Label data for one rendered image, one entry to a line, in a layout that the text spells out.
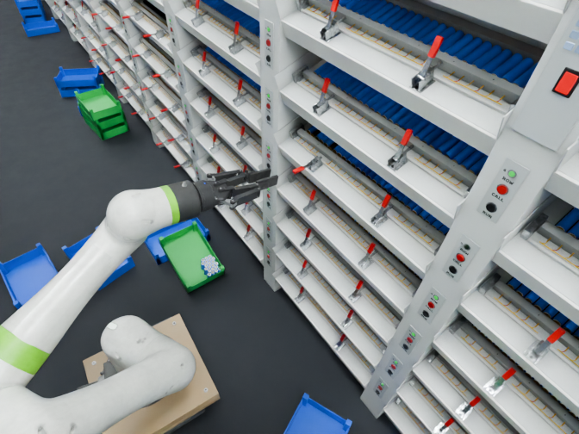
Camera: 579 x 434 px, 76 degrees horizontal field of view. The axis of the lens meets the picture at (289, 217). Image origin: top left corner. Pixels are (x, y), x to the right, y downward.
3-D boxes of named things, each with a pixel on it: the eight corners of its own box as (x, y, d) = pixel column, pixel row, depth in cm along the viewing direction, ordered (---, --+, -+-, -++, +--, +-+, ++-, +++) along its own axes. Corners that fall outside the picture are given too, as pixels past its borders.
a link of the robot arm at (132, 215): (120, 240, 74) (100, 189, 75) (113, 251, 85) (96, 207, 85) (185, 220, 82) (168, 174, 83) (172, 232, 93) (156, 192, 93)
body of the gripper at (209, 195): (186, 200, 95) (218, 191, 100) (202, 220, 90) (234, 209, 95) (186, 176, 90) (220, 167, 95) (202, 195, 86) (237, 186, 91)
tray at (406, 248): (424, 281, 91) (426, 265, 84) (281, 154, 124) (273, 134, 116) (481, 230, 95) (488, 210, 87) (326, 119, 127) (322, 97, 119)
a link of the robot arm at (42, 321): (49, 355, 74) (-4, 324, 72) (51, 352, 84) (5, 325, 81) (163, 220, 92) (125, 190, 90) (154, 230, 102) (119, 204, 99)
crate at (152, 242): (158, 265, 191) (154, 256, 186) (143, 240, 202) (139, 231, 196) (210, 240, 204) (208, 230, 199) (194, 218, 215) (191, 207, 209)
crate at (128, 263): (67, 257, 193) (61, 247, 187) (103, 235, 204) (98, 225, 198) (98, 290, 180) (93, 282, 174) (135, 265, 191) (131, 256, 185)
